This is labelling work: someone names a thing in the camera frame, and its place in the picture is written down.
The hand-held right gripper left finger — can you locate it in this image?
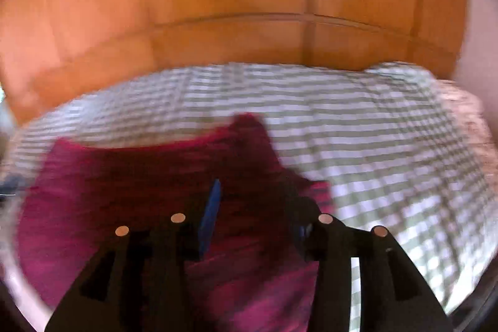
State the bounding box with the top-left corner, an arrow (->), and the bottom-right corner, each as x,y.
44,179 -> 222,332

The green white checked bedsheet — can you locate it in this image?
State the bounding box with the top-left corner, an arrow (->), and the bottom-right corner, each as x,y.
0,61 -> 496,332

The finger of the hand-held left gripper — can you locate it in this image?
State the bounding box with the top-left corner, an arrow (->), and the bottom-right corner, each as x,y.
0,176 -> 31,200

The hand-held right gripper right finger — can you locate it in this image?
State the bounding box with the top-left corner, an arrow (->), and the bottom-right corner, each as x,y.
288,195 -> 454,332

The floral patterned cloth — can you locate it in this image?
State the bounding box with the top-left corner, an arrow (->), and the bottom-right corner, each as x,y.
436,78 -> 496,171

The magenta knit garment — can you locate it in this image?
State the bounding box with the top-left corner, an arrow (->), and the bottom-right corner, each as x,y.
16,113 -> 336,332

